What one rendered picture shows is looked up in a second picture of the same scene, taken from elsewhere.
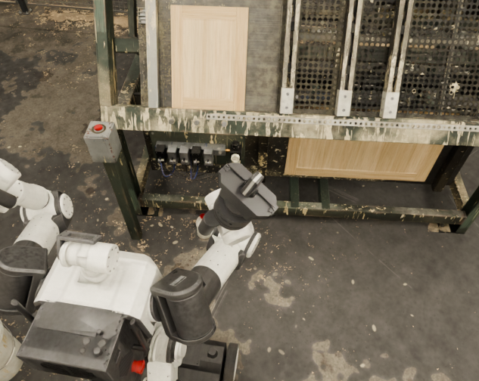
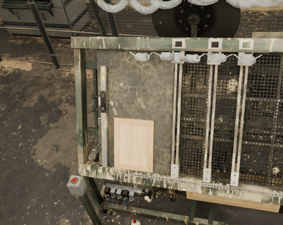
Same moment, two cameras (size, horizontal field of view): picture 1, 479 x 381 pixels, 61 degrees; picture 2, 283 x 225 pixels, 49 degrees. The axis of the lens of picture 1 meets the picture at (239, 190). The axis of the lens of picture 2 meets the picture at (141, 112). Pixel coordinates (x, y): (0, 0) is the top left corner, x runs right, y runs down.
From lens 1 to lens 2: 116 cm
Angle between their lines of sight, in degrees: 15
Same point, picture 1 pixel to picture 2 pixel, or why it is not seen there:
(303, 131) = (184, 187)
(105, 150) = (77, 191)
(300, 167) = (195, 195)
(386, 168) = (250, 202)
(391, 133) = (236, 193)
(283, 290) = not seen: outside the picture
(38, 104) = (57, 133)
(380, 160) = not seen: hidden behind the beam
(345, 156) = not seen: hidden behind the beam
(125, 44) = (92, 132)
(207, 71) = (133, 150)
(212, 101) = (135, 166)
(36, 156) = (52, 168)
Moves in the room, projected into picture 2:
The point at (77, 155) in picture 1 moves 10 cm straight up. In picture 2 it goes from (73, 168) to (71, 164)
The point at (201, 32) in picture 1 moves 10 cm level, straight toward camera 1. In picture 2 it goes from (129, 131) to (128, 139)
